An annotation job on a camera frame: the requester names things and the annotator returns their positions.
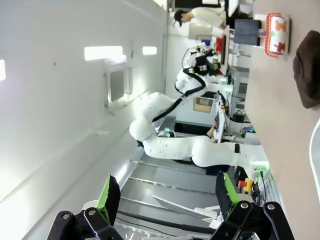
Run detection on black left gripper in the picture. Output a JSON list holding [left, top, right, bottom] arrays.
[[193, 55, 222, 77]]

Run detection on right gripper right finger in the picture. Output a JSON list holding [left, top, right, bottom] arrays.
[[209, 171, 296, 240]]

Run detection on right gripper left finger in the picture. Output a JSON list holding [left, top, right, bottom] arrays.
[[49, 174, 122, 240]]

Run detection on dark brown towel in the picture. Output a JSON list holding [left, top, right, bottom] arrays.
[[292, 29, 320, 109]]

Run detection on grey metal equipment rack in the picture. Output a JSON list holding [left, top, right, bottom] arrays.
[[228, 65, 251, 111]]

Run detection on labelled cardboard box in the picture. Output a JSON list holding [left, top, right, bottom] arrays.
[[193, 96, 215, 114]]

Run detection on red emergency stop button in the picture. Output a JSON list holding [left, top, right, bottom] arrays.
[[237, 177, 256, 194]]

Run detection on grey blue upholstered chair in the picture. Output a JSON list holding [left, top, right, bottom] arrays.
[[234, 19, 262, 47]]

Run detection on white framed monitor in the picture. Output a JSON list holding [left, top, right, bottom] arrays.
[[214, 92, 230, 145]]

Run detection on black electronics box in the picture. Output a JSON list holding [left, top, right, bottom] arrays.
[[232, 113, 247, 124]]

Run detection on bystander black cap white shirt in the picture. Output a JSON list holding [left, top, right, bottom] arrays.
[[173, 6, 227, 29]]

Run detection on short rectangular ceiling light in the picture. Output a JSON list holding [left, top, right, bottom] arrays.
[[142, 46, 159, 56]]

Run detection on white plastic tray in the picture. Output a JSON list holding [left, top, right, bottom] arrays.
[[308, 122, 320, 181]]

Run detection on white ceiling air conditioner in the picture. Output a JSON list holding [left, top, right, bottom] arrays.
[[102, 66, 133, 108]]

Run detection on wide rectangular ceiling light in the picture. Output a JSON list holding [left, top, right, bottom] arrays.
[[84, 45, 124, 61]]

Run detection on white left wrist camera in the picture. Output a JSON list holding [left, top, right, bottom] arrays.
[[188, 42, 207, 55]]

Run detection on black left arm cable sleeve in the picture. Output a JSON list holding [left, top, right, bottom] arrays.
[[152, 66, 209, 124]]

